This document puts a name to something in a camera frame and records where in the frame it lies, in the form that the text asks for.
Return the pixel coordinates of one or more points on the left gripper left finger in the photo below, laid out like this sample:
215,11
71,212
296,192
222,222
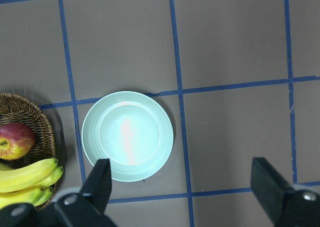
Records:
86,208

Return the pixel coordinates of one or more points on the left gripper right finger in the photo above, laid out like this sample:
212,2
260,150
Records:
285,204

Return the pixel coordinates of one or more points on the light green plate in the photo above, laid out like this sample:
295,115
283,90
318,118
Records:
130,129

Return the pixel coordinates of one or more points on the yellow banana bunch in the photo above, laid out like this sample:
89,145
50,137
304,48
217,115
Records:
33,184

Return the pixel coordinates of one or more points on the red yellow apple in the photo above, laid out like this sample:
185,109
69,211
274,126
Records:
16,140

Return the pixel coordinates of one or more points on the brown wicker basket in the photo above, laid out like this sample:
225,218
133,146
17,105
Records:
17,109

